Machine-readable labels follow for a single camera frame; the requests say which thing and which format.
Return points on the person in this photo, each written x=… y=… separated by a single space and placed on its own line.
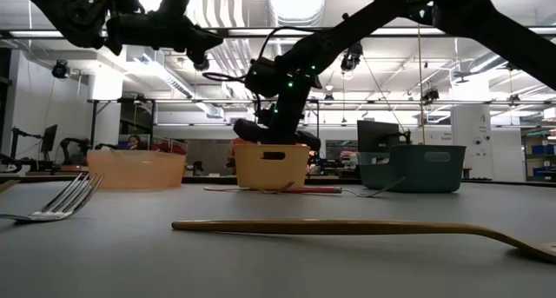
x=237 y=141
x=135 y=142

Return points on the black ceiling spotlight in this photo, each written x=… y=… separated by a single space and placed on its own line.
x=351 y=57
x=201 y=63
x=430 y=94
x=61 y=69

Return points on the yellow plastic bin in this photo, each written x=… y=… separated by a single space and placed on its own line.
x=271 y=172

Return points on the silver corrugated ceiling duct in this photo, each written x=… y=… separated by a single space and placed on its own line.
x=289 y=44

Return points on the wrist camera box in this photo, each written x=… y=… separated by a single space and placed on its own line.
x=260 y=78
x=174 y=0

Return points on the grey table mat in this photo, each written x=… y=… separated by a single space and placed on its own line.
x=278 y=280

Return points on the black monitor on arm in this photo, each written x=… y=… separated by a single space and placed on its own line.
x=49 y=137

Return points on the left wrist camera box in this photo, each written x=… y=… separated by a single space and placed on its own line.
x=174 y=0

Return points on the storage shelf with blue bins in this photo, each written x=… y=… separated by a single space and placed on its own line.
x=540 y=150

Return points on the red background crates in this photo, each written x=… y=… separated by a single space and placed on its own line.
x=169 y=147

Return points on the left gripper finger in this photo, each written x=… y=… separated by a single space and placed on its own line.
x=204 y=39

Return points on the black desk monitor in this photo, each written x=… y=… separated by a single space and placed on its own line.
x=375 y=135

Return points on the black table frame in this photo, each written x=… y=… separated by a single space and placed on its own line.
x=208 y=179

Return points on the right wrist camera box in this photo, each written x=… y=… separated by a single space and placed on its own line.
x=260 y=78

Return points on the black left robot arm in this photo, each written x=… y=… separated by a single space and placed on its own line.
x=65 y=11

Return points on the teal plastic bin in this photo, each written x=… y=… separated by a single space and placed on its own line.
x=417 y=172

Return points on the peach translucent plastic bin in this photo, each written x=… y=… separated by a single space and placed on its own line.
x=134 y=170

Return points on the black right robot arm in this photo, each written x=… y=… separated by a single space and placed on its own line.
x=369 y=23

